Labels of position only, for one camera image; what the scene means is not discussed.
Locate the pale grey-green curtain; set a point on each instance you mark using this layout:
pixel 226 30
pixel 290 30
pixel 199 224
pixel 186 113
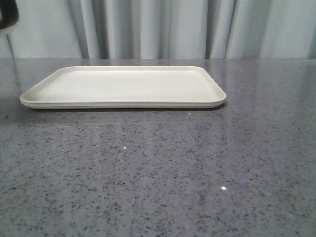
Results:
pixel 166 29

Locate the cream rectangular plastic tray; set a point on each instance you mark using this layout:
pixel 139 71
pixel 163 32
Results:
pixel 92 87

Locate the white smiley mug black handle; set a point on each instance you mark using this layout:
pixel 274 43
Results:
pixel 9 16

